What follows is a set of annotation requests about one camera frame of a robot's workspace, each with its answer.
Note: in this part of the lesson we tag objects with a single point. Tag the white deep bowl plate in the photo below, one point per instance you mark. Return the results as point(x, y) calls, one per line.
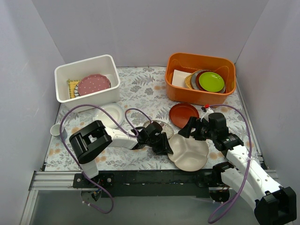
point(114, 110)

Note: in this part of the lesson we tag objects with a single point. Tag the yellow woven bamboo mat plate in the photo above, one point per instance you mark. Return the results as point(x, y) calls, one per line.
point(71, 85)

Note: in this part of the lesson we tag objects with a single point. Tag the orange plastic bin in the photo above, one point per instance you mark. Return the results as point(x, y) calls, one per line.
point(190, 63)

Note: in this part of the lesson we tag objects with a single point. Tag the grey plate in bin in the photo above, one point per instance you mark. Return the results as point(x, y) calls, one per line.
point(194, 80)

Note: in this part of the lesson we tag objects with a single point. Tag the white plastic bin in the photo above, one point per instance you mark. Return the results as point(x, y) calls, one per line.
point(103, 65)

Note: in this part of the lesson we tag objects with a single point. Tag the dark red plate in bin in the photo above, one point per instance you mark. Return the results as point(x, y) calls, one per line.
point(197, 80)

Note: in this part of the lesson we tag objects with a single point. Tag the floral patterned table mat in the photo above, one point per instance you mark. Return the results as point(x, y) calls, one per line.
point(143, 91)

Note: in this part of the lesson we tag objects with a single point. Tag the yellow basket plate in bin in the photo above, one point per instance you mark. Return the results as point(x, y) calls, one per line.
point(188, 81)

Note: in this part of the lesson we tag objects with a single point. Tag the aluminium frame rail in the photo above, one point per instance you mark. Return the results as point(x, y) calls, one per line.
point(51, 181)

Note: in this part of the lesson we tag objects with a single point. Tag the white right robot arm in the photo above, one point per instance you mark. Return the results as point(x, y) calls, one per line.
point(272, 203)

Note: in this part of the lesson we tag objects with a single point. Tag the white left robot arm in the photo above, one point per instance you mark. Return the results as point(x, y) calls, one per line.
point(93, 139)

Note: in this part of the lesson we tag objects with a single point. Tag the red lacquer round plate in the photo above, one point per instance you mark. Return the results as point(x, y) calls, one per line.
point(180, 114)

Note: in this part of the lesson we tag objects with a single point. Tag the white square plate in bin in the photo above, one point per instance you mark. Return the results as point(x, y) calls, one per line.
point(179, 77)

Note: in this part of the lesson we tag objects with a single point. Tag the pink polka dot plate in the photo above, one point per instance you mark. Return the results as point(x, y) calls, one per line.
point(92, 84)

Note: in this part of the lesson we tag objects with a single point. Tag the speckled oval ceramic plate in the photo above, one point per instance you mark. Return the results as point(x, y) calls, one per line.
point(166, 128)

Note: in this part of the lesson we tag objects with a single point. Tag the small white cup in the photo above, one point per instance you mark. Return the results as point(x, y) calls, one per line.
point(55, 131)

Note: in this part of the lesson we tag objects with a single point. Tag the beige divided plate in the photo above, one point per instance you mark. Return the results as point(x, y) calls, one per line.
point(189, 155)

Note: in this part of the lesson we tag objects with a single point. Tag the lime green plate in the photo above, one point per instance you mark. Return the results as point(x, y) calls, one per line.
point(211, 82)

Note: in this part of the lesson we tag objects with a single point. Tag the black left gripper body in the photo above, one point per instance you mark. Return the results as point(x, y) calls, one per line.
point(161, 143)

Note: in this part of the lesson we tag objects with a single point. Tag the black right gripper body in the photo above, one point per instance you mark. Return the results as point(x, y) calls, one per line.
point(195, 128)

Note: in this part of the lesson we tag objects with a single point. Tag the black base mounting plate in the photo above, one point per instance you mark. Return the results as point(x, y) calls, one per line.
point(152, 180)

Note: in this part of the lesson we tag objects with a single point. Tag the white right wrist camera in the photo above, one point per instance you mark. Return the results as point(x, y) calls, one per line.
point(207, 112)

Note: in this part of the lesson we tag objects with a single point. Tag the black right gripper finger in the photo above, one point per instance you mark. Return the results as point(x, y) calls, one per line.
point(186, 130)
point(199, 134)

